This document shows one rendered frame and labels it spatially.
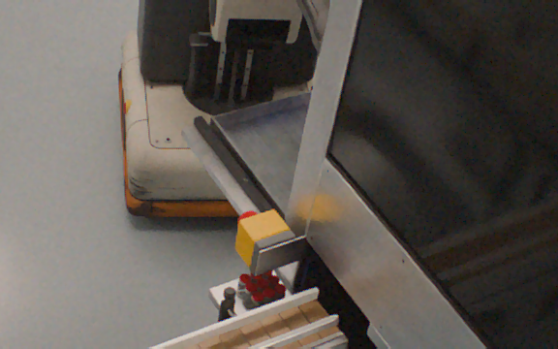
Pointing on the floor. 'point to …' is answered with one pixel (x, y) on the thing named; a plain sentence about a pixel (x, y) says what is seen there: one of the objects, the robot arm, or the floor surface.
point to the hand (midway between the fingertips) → (331, 156)
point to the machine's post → (321, 125)
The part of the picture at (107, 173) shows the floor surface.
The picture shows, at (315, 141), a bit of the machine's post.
